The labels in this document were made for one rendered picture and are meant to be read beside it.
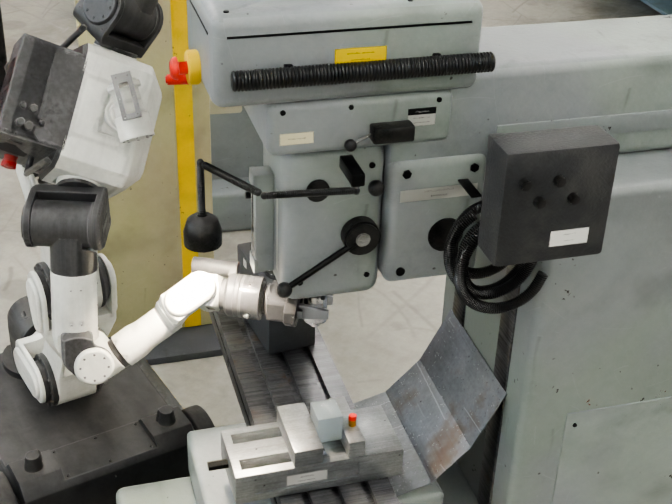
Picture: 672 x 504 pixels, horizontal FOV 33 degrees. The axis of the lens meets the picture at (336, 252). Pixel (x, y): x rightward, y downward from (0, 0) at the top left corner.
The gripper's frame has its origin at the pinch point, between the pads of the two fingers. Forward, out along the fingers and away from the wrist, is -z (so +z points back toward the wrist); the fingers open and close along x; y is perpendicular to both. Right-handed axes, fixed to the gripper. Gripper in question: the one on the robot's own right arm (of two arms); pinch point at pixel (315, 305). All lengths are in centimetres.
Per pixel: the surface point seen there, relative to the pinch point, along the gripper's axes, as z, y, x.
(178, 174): 75, 55, 154
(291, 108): 3, -48, -14
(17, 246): 162, 125, 204
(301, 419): 0.6, 21.9, -9.4
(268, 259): 8.5, -13.2, -6.1
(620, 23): -53, -53, 32
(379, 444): -15.7, 25.7, -9.2
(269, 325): 14.8, 24.5, 25.8
